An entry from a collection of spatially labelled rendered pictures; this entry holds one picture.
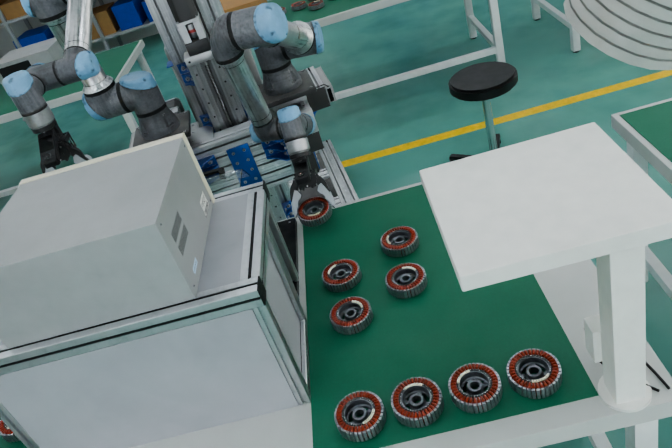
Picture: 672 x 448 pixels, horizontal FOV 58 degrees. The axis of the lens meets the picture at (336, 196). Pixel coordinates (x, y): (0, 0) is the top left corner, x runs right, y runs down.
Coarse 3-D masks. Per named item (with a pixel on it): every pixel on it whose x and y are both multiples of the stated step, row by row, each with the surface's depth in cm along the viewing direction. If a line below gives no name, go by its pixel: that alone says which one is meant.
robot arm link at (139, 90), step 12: (132, 72) 225; (144, 72) 223; (120, 84) 220; (132, 84) 217; (144, 84) 219; (156, 84) 224; (120, 96) 220; (132, 96) 220; (144, 96) 220; (156, 96) 223; (132, 108) 223; (144, 108) 222; (156, 108) 224
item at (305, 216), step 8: (312, 200) 200; (320, 200) 199; (304, 208) 199; (312, 208) 199; (328, 208) 196; (304, 216) 195; (312, 216) 194; (320, 216) 194; (328, 216) 195; (304, 224) 196; (312, 224) 195; (320, 224) 195
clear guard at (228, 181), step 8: (216, 176) 182; (224, 176) 181; (232, 176) 180; (240, 176) 178; (208, 184) 180; (216, 184) 178; (224, 184) 177; (232, 184) 176; (240, 184) 175; (216, 192) 174
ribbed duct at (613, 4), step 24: (576, 0) 70; (600, 0) 67; (624, 0) 65; (648, 0) 64; (576, 24) 71; (600, 24) 68; (624, 24) 66; (648, 24) 65; (600, 48) 69; (624, 48) 68; (648, 48) 67
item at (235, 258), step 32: (224, 192) 162; (256, 192) 158; (224, 224) 149; (256, 224) 145; (224, 256) 138; (256, 256) 134; (224, 288) 128; (256, 288) 125; (128, 320) 128; (160, 320) 127; (192, 320) 128; (0, 352) 132; (32, 352) 129; (64, 352) 130
